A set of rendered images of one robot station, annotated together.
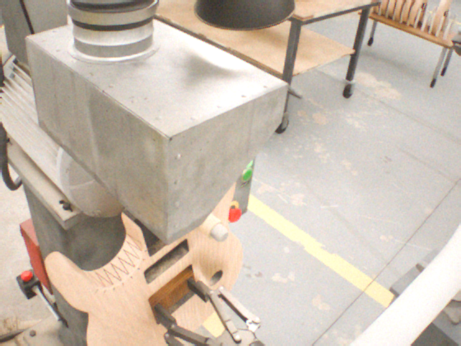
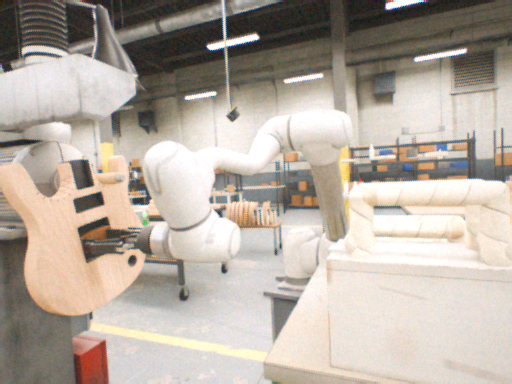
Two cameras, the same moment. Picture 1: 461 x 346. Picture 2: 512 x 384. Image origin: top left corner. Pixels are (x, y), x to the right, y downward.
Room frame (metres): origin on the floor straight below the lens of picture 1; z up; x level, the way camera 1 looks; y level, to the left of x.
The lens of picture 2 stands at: (-0.44, -0.08, 1.23)
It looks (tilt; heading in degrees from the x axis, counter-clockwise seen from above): 3 degrees down; 341
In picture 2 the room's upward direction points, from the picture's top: 3 degrees counter-clockwise
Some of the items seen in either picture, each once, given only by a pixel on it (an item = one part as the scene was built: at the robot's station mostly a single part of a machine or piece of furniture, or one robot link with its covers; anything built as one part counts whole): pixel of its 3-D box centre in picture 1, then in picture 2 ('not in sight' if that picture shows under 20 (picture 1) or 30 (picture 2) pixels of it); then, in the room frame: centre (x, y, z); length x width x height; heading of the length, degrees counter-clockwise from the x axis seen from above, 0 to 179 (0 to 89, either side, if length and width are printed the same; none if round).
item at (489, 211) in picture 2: not in sight; (495, 228); (-0.17, -0.50, 1.15); 0.03 x 0.03 x 0.09
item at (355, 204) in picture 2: not in sight; (360, 226); (-0.05, -0.38, 1.15); 0.03 x 0.03 x 0.09
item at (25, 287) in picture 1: (43, 301); not in sight; (0.81, 0.57, 0.46); 0.25 x 0.07 x 0.08; 50
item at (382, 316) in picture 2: not in sight; (421, 304); (-0.08, -0.47, 1.02); 0.27 x 0.15 x 0.17; 49
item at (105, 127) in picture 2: not in sight; (105, 131); (10.68, 1.20, 2.99); 0.41 x 0.41 x 5.98; 50
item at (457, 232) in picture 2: not in sight; (413, 229); (0.01, -0.55, 1.12); 0.20 x 0.03 x 0.03; 48
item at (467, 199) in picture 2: not in sight; (421, 194); (-0.11, -0.44, 1.20); 0.20 x 0.03 x 0.03; 48
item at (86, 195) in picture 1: (81, 118); (26, 184); (0.76, 0.31, 1.25); 0.41 x 0.27 x 0.26; 50
